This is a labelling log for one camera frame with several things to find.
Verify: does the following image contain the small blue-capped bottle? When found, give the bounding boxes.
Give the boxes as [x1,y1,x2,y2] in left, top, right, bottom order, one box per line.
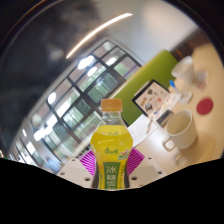
[168,79,181,98]

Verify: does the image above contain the white bowl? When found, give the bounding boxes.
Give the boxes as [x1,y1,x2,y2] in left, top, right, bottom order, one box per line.
[170,55,196,83]

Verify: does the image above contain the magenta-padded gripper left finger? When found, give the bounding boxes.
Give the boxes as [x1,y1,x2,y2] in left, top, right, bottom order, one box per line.
[57,149,98,190]

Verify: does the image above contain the flat round red coaster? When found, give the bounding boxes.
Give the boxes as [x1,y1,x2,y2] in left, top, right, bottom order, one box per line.
[195,97,214,116]

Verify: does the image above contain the white ceramic mug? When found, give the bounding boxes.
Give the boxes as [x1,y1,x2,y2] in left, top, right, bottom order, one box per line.
[161,109,198,151]

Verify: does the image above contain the green upholstered bench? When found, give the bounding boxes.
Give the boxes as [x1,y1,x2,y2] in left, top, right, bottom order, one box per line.
[111,49,179,127]

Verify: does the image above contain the long curved light strip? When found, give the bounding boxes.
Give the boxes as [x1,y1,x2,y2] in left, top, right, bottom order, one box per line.
[65,12,134,60]

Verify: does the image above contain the yellow drink bottle orange cap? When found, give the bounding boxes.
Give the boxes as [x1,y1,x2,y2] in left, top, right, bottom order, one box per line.
[89,98,134,191]

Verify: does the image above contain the black pendant lamps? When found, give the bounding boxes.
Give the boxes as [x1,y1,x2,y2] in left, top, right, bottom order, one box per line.
[46,54,98,106]

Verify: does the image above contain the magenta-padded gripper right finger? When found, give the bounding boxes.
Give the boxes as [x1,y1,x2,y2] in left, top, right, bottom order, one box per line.
[128,147,167,190]

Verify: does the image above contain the black tablet with sticker picture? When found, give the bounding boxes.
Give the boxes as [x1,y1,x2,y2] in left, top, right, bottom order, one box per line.
[131,79,172,117]

